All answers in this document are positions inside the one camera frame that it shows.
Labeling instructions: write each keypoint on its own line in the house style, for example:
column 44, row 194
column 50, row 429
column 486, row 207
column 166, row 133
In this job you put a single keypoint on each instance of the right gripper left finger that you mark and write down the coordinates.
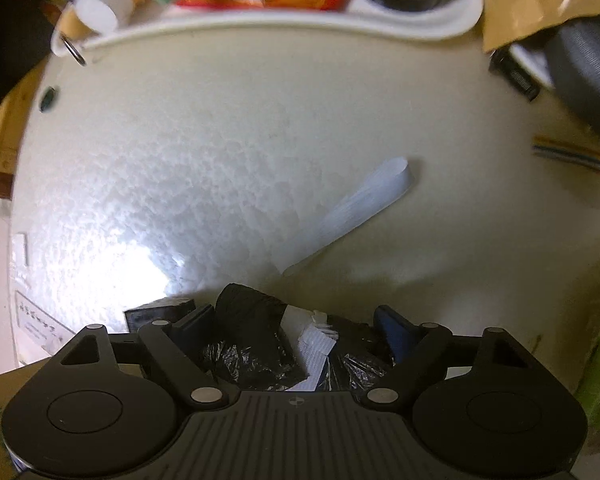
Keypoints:
column 175, row 354

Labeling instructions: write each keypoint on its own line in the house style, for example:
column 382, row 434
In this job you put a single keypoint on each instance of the tan leather keychain pouch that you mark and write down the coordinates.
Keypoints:
column 69, row 35

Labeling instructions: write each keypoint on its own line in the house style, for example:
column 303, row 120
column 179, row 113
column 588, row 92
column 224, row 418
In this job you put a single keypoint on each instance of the black plastic bag roll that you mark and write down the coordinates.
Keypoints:
column 258, row 343

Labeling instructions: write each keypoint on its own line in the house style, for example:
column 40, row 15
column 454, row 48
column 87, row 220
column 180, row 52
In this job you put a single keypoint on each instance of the white paper strip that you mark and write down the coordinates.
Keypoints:
column 390, row 181

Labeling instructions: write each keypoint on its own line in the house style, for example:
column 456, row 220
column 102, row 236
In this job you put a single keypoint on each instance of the white capped pill bottle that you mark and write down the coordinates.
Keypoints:
column 104, row 16

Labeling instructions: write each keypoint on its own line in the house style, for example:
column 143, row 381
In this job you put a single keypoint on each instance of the grey zippered hard case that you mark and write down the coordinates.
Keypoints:
column 573, row 59

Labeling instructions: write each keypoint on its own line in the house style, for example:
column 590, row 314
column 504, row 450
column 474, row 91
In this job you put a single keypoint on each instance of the white plastic tray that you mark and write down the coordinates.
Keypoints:
column 447, row 21

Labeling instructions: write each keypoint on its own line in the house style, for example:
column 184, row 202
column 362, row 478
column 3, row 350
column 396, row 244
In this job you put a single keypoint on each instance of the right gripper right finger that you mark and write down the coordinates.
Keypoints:
column 418, row 351

